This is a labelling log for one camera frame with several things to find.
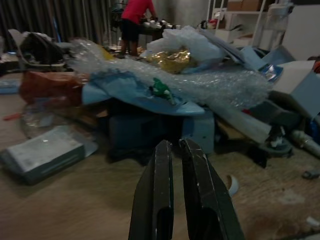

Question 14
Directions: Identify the light blue cardboard box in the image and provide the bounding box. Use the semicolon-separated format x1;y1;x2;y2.
274;59;320;118

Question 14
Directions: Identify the white shelving unit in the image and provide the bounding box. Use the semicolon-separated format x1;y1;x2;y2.
206;0;273;47

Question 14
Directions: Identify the dark table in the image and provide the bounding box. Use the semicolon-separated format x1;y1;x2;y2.
111;21;182;56

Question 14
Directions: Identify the red-brown paper bag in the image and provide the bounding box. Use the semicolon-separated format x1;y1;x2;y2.
19;70;87;106

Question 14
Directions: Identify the blue foam block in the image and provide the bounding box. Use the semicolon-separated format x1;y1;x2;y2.
108;110;216;155

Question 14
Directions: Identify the white curved plastic piece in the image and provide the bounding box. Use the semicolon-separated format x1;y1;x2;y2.
225;174;241;196

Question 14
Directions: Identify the person in red shirt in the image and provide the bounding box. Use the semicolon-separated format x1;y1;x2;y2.
118;0;158;59

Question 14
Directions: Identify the dark grey curtain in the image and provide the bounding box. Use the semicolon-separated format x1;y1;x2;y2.
0;0;113;52

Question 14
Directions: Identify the black and grey bag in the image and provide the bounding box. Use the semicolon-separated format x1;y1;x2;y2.
7;28;73;73

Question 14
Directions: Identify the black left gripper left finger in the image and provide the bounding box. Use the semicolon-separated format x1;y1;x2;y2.
128;139;175;240

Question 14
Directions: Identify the white plastic bag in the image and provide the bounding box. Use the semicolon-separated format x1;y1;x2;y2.
146;25;226;63

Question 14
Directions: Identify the gold foil wrapper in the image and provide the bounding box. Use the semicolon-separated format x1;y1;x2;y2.
145;46;195;75

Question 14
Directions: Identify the red pen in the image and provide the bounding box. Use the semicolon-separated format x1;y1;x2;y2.
2;112;21;121

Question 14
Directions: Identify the light blue foam sheet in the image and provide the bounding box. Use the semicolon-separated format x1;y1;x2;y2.
82;71;206;117

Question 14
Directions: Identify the clear bubble wrap sheet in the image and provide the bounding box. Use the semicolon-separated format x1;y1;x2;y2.
66;37;273;108

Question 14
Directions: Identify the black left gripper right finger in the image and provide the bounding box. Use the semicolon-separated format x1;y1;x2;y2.
178;138;245;240

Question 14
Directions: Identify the grey flat carton box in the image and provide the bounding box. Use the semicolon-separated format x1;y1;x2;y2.
0;124;99;186

